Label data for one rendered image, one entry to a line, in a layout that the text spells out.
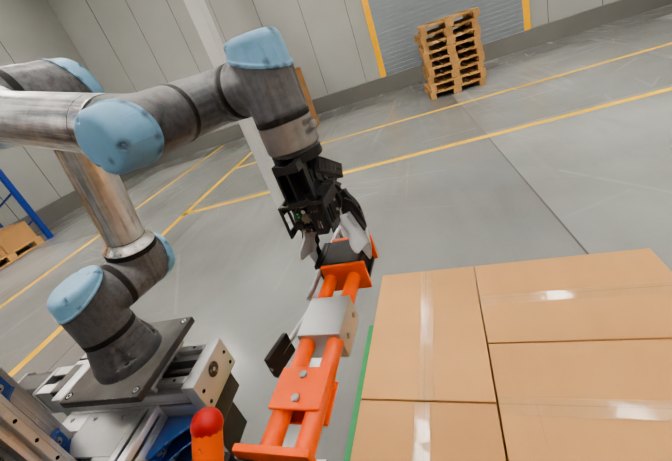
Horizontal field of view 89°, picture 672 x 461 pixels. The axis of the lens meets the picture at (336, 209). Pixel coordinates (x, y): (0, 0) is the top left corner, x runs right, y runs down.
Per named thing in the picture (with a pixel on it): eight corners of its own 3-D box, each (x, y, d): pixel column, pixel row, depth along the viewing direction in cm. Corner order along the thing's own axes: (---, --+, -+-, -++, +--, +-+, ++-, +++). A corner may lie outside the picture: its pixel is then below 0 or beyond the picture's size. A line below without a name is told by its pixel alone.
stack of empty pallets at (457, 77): (490, 83, 636) (480, 6, 582) (430, 101, 665) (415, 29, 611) (475, 74, 748) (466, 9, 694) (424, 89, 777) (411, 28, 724)
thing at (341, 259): (372, 287, 55) (363, 263, 52) (329, 291, 57) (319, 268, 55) (378, 255, 62) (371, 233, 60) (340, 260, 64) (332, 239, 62)
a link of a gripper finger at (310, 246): (293, 278, 56) (291, 232, 52) (304, 256, 61) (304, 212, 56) (311, 282, 56) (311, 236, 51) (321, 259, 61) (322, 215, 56)
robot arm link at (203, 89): (134, 94, 45) (189, 70, 39) (194, 76, 53) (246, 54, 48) (165, 150, 48) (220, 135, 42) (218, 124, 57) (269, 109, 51)
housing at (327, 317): (352, 358, 44) (341, 333, 42) (305, 359, 47) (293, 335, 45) (361, 317, 50) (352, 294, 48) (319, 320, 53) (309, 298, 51)
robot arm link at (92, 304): (67, 345, 77) (26, 300, 71) (120, 302, 87) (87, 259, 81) (95, 352, 71) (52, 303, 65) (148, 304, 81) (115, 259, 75)
